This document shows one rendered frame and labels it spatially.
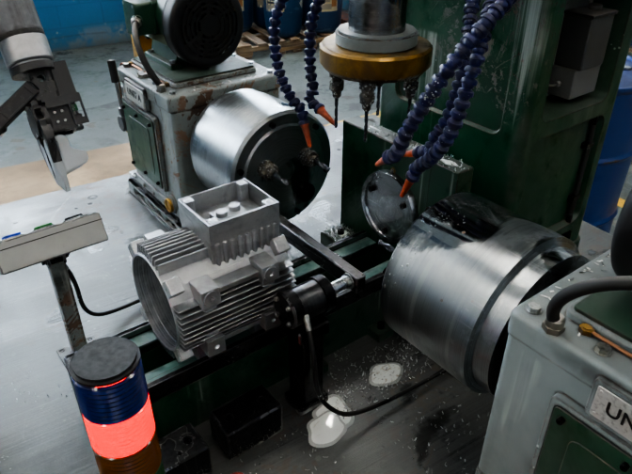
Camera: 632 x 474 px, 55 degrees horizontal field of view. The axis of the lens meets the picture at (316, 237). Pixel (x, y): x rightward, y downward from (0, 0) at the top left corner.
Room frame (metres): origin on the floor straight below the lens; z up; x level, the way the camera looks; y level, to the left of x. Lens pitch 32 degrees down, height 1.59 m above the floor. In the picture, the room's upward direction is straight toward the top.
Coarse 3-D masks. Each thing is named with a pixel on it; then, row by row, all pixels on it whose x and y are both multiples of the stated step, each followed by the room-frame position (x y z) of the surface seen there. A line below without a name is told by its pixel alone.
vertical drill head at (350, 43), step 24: (360, 0) 0.95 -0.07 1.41; (384, 0) 0.94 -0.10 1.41; (360, 24) 0.95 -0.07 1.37; (384, 24) 0.94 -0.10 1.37; (408, 24) 1.00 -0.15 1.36; (336, 48) 0.95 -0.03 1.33; (360, 48) 0.92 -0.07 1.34; (384, 48) 0.92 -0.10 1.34; (408, 48) 0.93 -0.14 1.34; (432, 48) 0.96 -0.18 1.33; (336, 72) 0.92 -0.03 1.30; (360, 72) 0.90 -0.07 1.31; (384, 72) 0.89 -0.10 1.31; (408, 72) 0.90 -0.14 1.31; (336, 96) 0.98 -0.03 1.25; (360, 96) 0.92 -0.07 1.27; (408, 96) 0.97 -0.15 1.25; (336, 120) 0.98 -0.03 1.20
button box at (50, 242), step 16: (64, 224) 0.84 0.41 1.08; (80, 224) 0.86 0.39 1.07; (96, 224) 0.87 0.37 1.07; (16, 240) 0.80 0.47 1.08; (32, 240) 0.81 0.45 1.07; (48, 240) 0.82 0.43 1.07; (64, 240) 0.83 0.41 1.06; (80, 240) 0.84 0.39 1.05; (96, 240) 0.85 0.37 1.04; (0, 256) 0.77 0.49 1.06; (16, 256) 0.78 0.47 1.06; (32, 256) 0.79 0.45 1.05; (48, 256) 0.80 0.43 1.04; (0, 272) 0.77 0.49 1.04
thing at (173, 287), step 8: (136, 240) 0.78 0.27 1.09; (272, 240) 0.78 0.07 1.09; (280, 240) 0.78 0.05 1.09; (128, 248) 0.78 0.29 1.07; (136, 248) 0.77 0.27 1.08; (272, 248) 0.78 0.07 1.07; (280, 248) 0.77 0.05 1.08; (288, 248) 0.78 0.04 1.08; (168, 280) 0.68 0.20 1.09; (176, 280) 0.68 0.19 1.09; (168, 288) 0.67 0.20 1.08; (176, 288) 0.67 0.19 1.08; (168, 296) 0.67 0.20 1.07; (176, 352) 0.67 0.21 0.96; (192, 352) 0.68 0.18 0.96
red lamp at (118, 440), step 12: (144, 408) 0.38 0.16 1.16; (84, 420) 0.38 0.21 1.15; (132, 420) 0.37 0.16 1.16; (144, 420) 0.38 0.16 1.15; (96, 432) 0.36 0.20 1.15; (108, 432) 0.36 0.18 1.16; (120, 432) 0.36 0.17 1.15; (132, 432) 0.37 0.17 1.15; (144, 432) 0.38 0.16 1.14; (96, 444) 0.37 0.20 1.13; (108, 444) 0.36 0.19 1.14; (120, 444) 0.36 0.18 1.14; (132, 444) 0.37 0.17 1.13; (144, 444) 0.38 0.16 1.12; (108, 456) 0.36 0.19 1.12; (120, 456) 0.36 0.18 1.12
